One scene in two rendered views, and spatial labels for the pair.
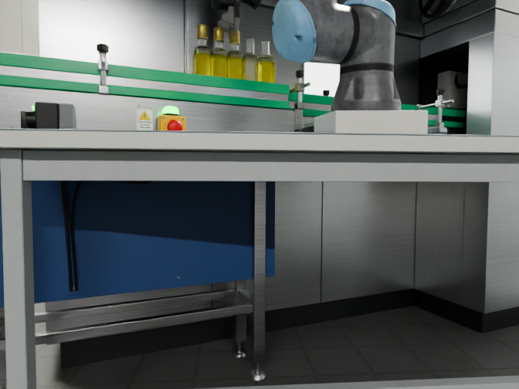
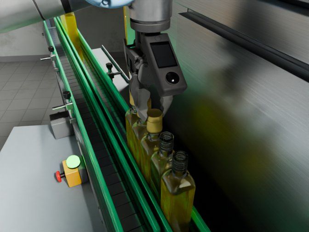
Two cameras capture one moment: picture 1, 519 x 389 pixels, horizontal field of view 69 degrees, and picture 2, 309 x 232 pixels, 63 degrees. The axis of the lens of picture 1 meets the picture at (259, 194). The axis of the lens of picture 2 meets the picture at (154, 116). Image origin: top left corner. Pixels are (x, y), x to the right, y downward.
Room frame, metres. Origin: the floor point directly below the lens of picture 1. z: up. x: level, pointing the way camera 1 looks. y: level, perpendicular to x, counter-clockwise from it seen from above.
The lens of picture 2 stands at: (1.33, -0.34, 1.48)
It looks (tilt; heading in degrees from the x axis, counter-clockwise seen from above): 37 degrees down; 89
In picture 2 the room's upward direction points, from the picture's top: straight up
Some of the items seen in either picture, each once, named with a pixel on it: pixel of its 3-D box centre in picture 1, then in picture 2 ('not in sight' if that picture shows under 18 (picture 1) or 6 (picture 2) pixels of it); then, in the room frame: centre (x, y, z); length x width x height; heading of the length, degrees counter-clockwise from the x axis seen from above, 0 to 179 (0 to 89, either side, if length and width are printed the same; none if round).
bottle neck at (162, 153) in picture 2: (250, 46); (166, 144); (1.36, 0.03, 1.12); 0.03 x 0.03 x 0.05
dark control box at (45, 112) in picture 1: (55, 122); (61, 124); (0.94, 0.50, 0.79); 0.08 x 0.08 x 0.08; 24
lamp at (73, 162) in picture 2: (170, 111); (72, 161); (1.06, 0.25, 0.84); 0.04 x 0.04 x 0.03
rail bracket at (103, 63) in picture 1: (103, 68); (63, 109); (1.01, 0.41, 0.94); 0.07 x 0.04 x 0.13; 24
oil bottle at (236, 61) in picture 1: (234, 82); (154, 167); (1.33, 0.09, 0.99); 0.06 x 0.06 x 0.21; 24
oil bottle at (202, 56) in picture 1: (201, 79); (138, 139); (1.29, 0.19, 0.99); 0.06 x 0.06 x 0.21; 24
